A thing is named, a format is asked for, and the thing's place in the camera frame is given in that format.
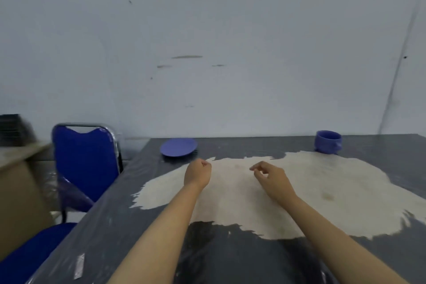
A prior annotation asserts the person's left hand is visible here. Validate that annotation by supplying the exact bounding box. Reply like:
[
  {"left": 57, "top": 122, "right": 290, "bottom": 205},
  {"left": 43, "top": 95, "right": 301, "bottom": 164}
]
[{"left": 183, "top": 159, "right": 212, "bottom": 190}]

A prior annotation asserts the black crate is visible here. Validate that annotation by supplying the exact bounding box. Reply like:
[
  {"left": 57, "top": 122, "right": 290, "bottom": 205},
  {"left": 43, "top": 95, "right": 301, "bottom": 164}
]
[{"left": 0, "top": 114, "right": 37, "bottom": 148}]

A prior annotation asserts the blue plate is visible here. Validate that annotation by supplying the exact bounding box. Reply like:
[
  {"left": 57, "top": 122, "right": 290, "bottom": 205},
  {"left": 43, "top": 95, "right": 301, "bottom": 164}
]
[{"left": 159, "top": 138, "right": 198, "bottom": 158}]

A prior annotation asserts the person's right forearm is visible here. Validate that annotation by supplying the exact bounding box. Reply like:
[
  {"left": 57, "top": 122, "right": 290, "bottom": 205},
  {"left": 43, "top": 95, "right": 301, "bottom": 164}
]
[{"left": 284, "top": 195, "right": 410, "bottom": 284}]

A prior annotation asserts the blue cup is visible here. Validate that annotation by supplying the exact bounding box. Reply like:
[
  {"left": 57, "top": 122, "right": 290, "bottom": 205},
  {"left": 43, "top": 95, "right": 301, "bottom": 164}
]
[{"left": 314, "top": 130, "right": 343, "bottom": 155}]

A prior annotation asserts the blue metal-framed chair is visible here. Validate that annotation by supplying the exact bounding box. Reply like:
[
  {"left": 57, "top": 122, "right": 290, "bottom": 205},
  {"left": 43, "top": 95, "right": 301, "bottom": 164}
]
[{"left": 51, "top": 123, "right": 123, "bottom": 224}]

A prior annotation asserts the blue chair seat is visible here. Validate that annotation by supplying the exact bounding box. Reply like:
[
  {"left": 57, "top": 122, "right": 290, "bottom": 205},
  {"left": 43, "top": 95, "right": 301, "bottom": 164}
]
[{"left": 0, "top": 222, "right": 78, "bottom": 284}]

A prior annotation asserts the person's right hand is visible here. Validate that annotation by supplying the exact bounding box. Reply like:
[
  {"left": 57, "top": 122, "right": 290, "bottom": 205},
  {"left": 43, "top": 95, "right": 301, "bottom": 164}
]
[{"left": 250, "top": 161, "right": 299, "bottom": 205}]

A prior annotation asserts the person's left forearm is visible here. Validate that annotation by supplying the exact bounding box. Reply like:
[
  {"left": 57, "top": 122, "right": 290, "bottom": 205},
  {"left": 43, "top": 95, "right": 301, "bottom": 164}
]
[{"left": 107, "top": 183, "right": 202, "bottom": 284}]

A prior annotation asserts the brown cardboard box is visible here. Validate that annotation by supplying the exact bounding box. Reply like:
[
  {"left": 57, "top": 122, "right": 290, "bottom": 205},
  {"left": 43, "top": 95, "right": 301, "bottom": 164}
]
[{"left": 0, "top": 142, "right": 57, "bottom": 261}]

